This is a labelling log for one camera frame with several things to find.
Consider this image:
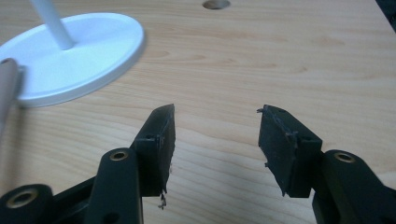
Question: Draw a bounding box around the beige rounded handle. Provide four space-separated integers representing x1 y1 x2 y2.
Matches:
0 57 21 141

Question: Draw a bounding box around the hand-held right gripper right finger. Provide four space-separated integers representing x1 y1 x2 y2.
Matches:
257 104 323 199

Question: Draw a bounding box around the white lamp stand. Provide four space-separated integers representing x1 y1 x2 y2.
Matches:
0 0 148 108

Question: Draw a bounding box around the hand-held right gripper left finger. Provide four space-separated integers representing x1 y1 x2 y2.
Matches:
131 104 177 210

